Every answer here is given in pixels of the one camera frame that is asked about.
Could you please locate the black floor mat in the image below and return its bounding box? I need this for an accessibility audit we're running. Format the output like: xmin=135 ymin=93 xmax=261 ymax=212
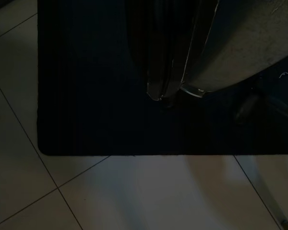
xmin=37 ymin=0 xmax=288 ymax=156

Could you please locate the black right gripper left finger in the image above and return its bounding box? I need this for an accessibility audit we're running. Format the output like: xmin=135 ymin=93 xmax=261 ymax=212
xmin=124 ymin=0 xmax=176 ymax=101

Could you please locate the grey two-door fridge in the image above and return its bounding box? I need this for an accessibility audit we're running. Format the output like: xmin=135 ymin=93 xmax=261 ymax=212
xmin=180 ymin=0 xmax=288 ymax=99

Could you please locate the black robot foot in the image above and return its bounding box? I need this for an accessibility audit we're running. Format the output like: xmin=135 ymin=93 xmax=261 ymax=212
xmin=234 ymin=92 xmax=288 ymax=127

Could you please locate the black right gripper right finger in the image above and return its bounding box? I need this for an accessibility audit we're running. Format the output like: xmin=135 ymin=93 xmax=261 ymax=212
xmin=162 ymin=0 xmax=218 ymax=107

